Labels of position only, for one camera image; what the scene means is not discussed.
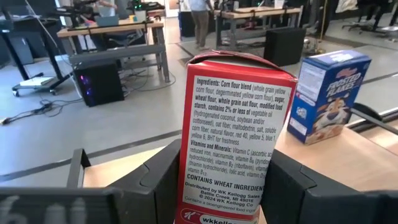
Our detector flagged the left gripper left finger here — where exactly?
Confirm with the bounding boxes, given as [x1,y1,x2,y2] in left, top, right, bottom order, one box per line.
[107,138,182,224]

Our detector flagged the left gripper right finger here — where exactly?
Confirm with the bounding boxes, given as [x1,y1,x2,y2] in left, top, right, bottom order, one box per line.
[260,149,374,224]

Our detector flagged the pink Froot Loops cereal box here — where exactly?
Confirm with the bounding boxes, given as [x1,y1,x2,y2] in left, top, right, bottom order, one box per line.
[174,49,299,224]

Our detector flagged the blue Frosted Flakes cereal box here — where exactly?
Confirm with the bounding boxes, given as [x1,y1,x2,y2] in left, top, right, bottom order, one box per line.
[286,49,373,146]

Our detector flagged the wooden shelf with black posts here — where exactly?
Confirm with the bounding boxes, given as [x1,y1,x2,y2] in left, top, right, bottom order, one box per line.
[66,102,398,192]

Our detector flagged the black computer tower purple lights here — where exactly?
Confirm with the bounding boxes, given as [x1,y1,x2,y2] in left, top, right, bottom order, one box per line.
[72,60,125,108]

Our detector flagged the black box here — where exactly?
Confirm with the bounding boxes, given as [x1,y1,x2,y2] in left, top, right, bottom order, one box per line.
[263,27,307,67]

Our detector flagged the wooden desk with grey legs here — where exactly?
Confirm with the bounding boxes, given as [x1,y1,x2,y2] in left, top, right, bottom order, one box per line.
[57,17,171,83]

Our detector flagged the person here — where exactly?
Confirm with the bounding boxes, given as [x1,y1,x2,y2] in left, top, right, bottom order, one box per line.
[188,0,215,52]
[95,0,121,18]

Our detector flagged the grey laptop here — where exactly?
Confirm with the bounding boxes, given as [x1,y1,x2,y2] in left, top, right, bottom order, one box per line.
[95,14,120,28]

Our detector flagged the black aluminium rig frame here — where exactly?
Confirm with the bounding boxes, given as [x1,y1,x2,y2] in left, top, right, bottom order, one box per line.
[348,107,398,135]

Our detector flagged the black floor cable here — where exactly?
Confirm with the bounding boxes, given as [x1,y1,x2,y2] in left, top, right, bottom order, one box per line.
[0,98,83,126]

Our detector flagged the wooden table with black frame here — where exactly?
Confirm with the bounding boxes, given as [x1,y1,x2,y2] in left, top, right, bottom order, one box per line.
[214,5,304,50]

